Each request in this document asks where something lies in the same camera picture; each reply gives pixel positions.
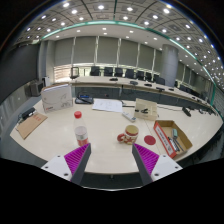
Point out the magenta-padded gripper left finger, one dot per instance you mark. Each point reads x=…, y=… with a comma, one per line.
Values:
x=76, y=159

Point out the red and cream mug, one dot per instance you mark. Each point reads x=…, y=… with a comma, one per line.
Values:
x=130, y=135

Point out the open cardboard box red edge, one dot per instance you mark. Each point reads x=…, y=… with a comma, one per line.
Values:
x=181, y=140

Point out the white paper sheet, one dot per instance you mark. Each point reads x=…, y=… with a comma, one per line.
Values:
x=107, y=105

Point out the clear red-capped drink bottle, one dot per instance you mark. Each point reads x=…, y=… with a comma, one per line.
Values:
x=81, y=131

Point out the black desk phone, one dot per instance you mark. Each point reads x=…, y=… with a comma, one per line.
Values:
x=84, y=99

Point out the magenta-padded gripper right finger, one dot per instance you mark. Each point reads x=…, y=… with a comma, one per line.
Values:
x=147, y=159

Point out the white remote control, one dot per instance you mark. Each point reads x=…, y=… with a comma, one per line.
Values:
x=129, y=116

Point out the black and silver marker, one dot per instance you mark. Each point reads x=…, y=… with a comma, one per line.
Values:
x=172, y=144

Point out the flat brown cardboard sheet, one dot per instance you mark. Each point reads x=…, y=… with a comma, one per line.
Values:
x=30, y=125

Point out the dark pen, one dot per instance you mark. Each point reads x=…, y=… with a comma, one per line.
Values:
x=178, y=144

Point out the large white cardboard box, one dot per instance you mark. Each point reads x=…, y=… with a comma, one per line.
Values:
x=56, y=98

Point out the dark grey monitor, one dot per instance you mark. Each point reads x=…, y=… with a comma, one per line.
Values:
x=36, y=88

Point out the flat round red coaster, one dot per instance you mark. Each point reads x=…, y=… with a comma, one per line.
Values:
x=150, y=140

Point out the row of black office chairs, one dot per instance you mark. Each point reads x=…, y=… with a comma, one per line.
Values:
x=118, y=71

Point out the round ceiling lights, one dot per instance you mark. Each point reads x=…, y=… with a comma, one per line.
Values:
x=101, y=7

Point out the teal eraser block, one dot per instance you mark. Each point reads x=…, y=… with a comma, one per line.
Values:
x=174, y=133

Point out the black conference microphone unit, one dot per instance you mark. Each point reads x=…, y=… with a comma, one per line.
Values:
x=186, y=112

